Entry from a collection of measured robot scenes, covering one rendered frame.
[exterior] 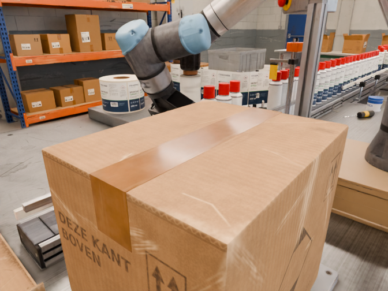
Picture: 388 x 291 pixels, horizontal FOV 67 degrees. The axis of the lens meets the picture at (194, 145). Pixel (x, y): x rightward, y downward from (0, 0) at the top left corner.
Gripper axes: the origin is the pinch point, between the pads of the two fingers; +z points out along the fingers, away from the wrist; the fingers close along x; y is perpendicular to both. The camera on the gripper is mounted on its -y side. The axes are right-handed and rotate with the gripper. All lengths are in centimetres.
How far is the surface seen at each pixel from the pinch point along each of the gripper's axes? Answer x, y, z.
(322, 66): -86, 0, 35
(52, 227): 38.7, -1.3, -15.9
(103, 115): -5, 64, 10
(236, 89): -22.9, -0.8, -1.1
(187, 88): -26.3, 26.6, 5.4
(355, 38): -505, 118, 277
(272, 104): -41.0, 0.1, 20.4
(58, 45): -112, 365, 55
